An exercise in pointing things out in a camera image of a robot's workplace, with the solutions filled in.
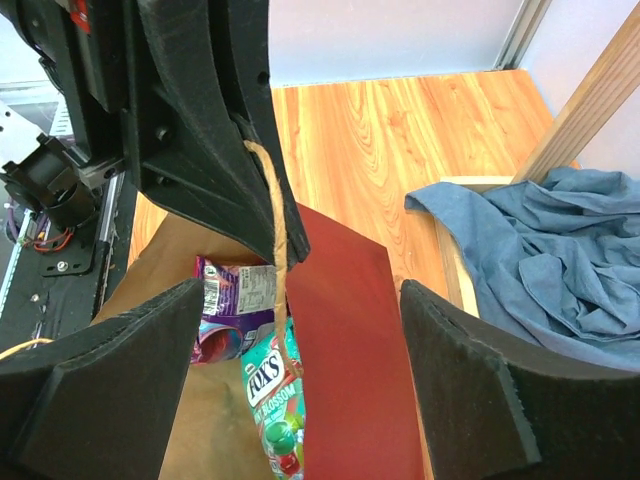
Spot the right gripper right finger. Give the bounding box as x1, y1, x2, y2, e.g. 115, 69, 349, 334
400, 280, 639, 479

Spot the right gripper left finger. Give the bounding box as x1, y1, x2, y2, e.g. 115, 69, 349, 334
1, 278, 203, 479

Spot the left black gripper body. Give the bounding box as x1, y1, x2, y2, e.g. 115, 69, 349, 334
1, 1, 150, 235

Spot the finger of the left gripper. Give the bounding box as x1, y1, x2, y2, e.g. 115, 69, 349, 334
136, 1, 274, 260
208, 1, 310, 263

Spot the purple snack packet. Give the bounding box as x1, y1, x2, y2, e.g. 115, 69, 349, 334
191, 256, 276, 364

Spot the brown red paper bag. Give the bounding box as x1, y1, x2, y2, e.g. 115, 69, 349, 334
92, 139, 426, 480

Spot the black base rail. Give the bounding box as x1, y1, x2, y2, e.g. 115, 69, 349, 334
0, 79, 126, 354

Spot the green Fox's candy bag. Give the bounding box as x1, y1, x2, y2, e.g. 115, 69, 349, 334
241, 333, 306, 479

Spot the blue crumpled cloth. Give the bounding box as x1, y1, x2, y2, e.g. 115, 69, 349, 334
405, 167, 639, 371

